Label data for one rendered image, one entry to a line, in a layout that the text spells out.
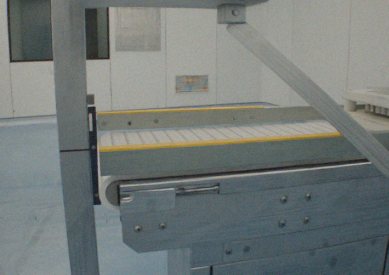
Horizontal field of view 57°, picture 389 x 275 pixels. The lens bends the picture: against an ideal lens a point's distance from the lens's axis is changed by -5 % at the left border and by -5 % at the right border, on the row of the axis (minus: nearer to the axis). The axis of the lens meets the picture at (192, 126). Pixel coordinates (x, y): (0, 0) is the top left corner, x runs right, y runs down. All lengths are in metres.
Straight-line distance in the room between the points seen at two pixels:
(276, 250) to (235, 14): 0.37
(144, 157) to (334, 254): 0.40
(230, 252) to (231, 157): 0.17
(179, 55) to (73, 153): 5.19
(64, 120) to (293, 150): 0.43
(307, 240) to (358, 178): 0.13
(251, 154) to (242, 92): 5.90
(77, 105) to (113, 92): 4.91
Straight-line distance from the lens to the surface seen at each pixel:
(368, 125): 0.82
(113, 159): 0.47
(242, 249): 0.61
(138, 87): 5.72
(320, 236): 0.67
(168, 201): 0.49
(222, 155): 0.49
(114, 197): 0.49
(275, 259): 0.66
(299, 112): 0.84
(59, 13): 0.74
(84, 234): 0.82
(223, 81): 6.21
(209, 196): 0.51
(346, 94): 0.87
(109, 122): 0.73
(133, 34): 5.64
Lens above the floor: 0.97
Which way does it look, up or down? 11 degrees down
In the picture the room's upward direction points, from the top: straight up
